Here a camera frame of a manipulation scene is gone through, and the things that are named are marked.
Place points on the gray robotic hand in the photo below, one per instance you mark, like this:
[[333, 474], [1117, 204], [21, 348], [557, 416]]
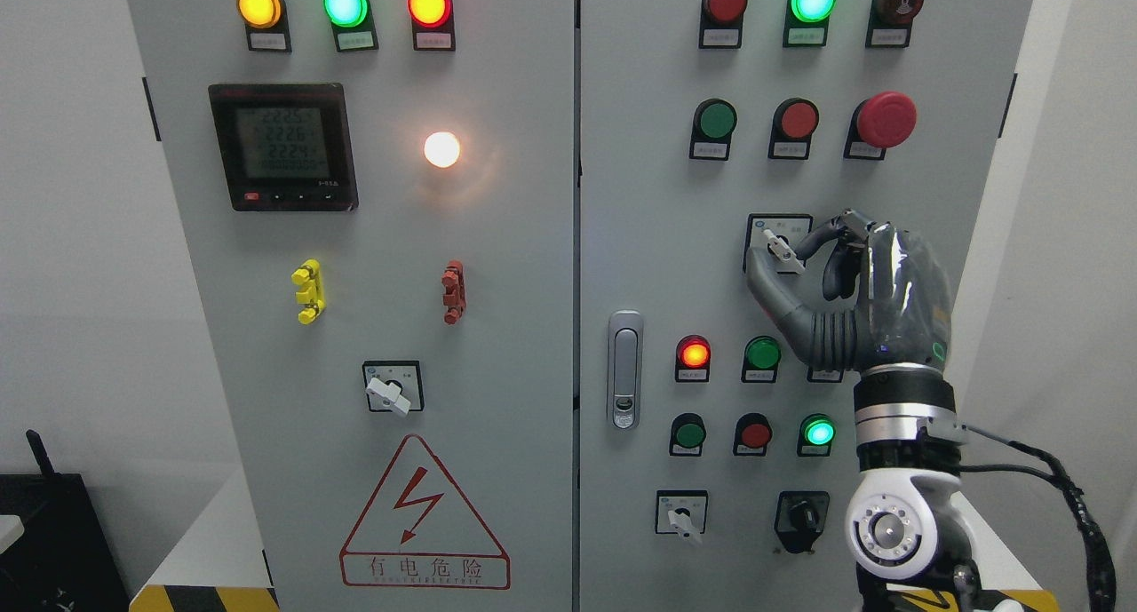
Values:
[[901, 318]]

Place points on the gray rotary switch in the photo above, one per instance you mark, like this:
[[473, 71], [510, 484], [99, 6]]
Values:
[[682, 512], [393, 386], [776, 235]]

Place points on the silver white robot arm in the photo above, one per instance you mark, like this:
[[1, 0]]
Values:
[[900, 524]]

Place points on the middle green indicator light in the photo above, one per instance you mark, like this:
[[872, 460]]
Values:
[[761, 358]]

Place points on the green indicator light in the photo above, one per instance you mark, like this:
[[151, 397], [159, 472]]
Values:
[[352, 24], [761, 358], [806, 23]]

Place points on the lit green push button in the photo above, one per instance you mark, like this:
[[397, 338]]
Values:
[[816, 433]]

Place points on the red emergency stop button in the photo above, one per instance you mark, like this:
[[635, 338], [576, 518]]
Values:
[[885, 120]]

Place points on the lower red push button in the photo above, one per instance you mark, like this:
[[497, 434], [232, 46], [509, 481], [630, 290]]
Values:
[[753, 434]]

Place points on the red push button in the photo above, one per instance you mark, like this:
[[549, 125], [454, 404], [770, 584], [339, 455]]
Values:
[[753, 434], [793, 125]]

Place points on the lit orange red indicator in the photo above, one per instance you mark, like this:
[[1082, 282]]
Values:
[[692, 359]]

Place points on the upper red push button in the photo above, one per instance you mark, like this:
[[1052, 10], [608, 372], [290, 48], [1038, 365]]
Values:
[[793, 125]]

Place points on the lower green push button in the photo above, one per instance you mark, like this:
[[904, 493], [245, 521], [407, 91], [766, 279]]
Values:
[[688, 435]]

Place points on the upper green push button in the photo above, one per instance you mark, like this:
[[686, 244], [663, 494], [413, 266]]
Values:
[[714, 122]]

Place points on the right cabinet door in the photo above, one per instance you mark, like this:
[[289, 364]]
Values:
[[663, 235]]

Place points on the cabinet door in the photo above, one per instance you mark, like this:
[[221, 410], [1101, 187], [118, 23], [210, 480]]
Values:
[[663, 235], [498, 386]]

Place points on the dark red buzzer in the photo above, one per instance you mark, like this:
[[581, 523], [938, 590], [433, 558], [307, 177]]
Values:
[[890, 23]]

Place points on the top right green indicator light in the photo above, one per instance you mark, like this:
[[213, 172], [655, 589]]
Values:
[[806, 23]]

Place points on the top right red indicator light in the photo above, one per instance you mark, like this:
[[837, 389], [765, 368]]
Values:
[[721, 24]]

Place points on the red indicator light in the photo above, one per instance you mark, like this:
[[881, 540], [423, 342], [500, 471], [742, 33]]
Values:
[[431, 25], [721, 24]]

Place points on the red terminal clip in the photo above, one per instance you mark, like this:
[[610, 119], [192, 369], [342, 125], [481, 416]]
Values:
[[453, 296]]

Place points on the white glowing lamp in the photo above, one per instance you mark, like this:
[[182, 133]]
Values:
[[442, 149]]

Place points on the red electric hazard sticker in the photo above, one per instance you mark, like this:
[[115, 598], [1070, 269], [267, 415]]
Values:
[[420, 530]]

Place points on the left cabinet door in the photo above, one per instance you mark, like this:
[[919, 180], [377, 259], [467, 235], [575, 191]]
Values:
[[498, 386]]

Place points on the top left red indicator light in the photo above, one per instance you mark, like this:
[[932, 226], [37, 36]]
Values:
[[431, 25]]

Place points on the yellow terminal clip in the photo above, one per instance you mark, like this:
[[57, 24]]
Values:
[[310, 291]]

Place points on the top left green indicator light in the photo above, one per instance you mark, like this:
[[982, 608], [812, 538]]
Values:
[[352, 24]]

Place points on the digital power meter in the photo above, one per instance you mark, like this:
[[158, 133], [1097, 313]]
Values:
[[285, 147]]

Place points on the yellow indicator light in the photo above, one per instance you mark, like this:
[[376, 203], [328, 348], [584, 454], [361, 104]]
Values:
[[266, 25]]

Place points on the black box with antenna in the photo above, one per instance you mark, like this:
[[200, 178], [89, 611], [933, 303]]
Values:
[[58, 558]]

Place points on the black selector switch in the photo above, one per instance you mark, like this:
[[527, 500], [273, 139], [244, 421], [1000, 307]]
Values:
[[800, 519]]

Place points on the silver door handle lock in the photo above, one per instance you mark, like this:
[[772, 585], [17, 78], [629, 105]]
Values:
[[625, 333]]

